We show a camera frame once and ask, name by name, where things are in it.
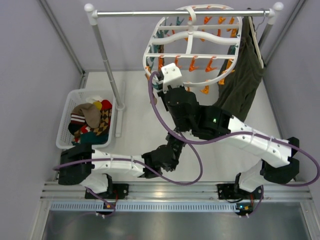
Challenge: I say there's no white sock in basket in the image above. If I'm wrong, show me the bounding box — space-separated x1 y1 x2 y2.
85 95 104 104

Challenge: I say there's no red sock in basket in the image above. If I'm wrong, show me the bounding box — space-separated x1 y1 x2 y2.
100 99 113 111

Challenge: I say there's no white clip hanger frame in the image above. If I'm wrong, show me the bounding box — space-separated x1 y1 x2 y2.
142 4 244 94

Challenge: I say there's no white clothes rack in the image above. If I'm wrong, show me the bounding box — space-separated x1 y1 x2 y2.
83 2 285 138

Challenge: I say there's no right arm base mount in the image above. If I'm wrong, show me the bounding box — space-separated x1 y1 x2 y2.
216 183 239 200

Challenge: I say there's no wooden clothes hanger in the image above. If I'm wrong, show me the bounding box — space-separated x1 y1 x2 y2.
248 16 265 69

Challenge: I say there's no yellow sock in basket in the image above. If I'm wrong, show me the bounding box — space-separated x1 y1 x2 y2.
92 101 103 111

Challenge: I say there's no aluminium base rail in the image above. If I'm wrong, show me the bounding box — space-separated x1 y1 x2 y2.
40 182 313 215

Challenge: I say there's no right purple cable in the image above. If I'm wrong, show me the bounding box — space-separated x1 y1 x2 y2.
148 70 320 218

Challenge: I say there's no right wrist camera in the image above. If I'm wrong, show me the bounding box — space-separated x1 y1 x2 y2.
161 62 184 93

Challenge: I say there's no black sock in basket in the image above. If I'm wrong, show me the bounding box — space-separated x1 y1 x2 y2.
68 122 83 135

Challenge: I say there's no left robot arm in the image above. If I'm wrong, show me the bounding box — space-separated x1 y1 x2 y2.
55 134 186 194

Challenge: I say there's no brown argyle sock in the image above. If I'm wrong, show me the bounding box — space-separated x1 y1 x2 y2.
145 65 158 105
90 108 112 136

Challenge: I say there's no white laundry basket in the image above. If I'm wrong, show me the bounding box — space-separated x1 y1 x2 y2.
56 88 118 150

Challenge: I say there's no dark teal sock in basket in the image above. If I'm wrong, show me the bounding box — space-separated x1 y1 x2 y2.
79 132 109 145

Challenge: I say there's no olive green garment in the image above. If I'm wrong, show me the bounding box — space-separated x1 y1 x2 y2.
214 16 265 122

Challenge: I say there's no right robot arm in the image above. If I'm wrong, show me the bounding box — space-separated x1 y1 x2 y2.
148 71 300 193

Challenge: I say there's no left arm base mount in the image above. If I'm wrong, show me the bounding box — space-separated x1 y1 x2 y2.
97 183 129 200

